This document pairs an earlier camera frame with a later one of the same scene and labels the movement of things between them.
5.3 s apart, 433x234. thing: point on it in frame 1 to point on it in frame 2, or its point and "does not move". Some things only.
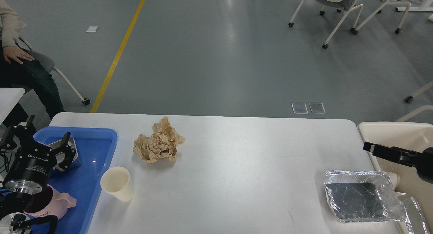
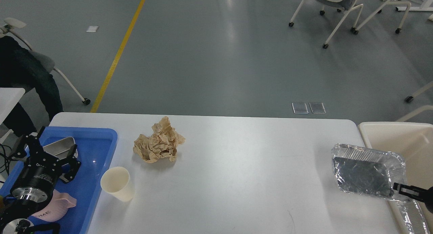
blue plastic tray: (96, 145) does not move
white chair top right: (340, 0) does not move
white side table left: (9, 97) does not move
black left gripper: (33, 162) to (36, 182)
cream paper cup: (114, 181) does not move
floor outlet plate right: (317, 108) does not move
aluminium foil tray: (361, 196) to (360, 170)
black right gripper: (423, 161) to (425, 195)
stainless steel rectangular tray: (59, 157) does not move
